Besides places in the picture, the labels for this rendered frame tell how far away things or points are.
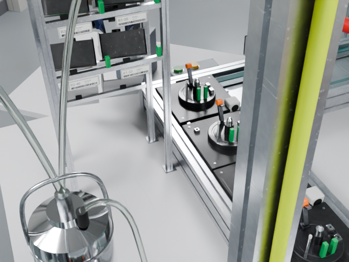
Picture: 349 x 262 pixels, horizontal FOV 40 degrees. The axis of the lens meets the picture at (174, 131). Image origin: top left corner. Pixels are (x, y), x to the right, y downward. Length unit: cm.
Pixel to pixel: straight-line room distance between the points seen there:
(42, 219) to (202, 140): 90
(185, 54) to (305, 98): 197
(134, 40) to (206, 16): 327
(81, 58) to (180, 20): 324
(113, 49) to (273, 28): 109
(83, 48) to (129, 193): 51
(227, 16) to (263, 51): 431
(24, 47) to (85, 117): 249
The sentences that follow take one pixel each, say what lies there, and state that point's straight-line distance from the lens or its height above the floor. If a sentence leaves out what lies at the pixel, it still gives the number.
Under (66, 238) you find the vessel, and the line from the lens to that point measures 76.
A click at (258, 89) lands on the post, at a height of 180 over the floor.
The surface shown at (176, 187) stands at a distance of 159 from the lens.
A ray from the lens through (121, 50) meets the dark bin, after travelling 139.
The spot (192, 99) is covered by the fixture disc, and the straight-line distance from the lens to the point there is 175.
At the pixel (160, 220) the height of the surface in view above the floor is 86.
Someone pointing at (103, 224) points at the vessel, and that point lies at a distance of 78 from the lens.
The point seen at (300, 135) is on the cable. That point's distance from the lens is 35.
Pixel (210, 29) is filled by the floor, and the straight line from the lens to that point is 440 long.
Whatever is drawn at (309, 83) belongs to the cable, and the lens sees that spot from 33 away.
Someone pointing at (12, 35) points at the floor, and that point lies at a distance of 458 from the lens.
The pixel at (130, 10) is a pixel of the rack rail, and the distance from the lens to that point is 129.
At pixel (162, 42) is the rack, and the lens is 136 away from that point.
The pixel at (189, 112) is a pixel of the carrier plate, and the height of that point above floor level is 97.
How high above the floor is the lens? 200
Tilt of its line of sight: 39 degrees down
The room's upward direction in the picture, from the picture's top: 1 degrees counter-clockwise
